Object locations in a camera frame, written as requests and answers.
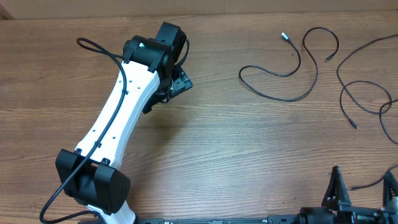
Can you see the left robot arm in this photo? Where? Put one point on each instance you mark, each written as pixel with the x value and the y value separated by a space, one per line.
pixel 150 72

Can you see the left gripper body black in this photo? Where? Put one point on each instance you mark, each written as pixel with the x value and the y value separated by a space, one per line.
pixel 178 82

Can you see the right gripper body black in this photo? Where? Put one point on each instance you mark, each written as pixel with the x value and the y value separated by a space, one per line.
pixel 353 214

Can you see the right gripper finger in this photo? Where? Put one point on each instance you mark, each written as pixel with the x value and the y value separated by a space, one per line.
pixel 336 195
pixel 389 187

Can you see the cardboard back panel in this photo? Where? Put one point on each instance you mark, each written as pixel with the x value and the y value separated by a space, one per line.
pixel 62 9

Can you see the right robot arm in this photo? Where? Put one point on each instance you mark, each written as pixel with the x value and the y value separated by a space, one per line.
pixel 321 215

